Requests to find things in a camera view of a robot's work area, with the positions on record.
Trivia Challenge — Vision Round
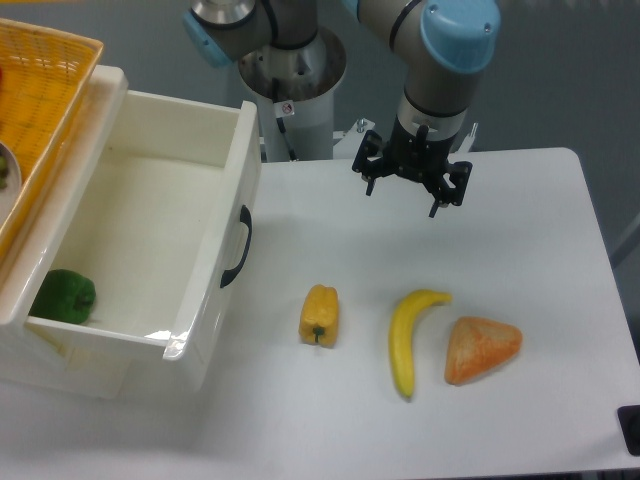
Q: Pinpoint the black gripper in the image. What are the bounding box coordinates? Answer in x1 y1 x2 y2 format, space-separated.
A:
352 119 473 218

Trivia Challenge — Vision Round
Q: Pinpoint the white top drawer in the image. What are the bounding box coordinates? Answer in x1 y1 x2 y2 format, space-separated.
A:
27 91 261 398

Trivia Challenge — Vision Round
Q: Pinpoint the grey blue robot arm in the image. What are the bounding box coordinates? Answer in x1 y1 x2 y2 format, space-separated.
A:
183 1 501 209

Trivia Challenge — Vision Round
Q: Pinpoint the white drawer cabinet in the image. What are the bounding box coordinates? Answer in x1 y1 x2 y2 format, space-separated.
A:
1 65 129 398

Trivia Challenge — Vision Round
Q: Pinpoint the yellow banana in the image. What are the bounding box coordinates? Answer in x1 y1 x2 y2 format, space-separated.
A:
388 289 453 400

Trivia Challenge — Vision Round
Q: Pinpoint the yellow bell pepper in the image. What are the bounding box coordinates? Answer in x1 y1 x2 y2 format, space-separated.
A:
298 284 339 348

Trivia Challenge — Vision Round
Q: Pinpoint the orange triangular bread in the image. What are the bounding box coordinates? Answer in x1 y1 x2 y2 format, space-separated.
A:
444 316 523 385

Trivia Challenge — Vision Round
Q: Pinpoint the black device at table edge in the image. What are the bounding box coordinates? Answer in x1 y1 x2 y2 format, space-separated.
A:
617 405 640 457

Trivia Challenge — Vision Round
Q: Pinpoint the green bell pepper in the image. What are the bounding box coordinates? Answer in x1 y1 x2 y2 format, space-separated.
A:
29 269 97 325

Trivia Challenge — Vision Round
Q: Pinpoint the yellow woven basket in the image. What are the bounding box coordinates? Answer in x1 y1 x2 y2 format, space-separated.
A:
1 18 104 259

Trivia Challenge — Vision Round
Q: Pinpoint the white plate with grapes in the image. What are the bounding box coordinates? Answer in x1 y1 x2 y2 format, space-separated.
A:
0 143 23 225

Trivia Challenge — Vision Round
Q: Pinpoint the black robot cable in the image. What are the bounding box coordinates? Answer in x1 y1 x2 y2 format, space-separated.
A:
272 77 300 162

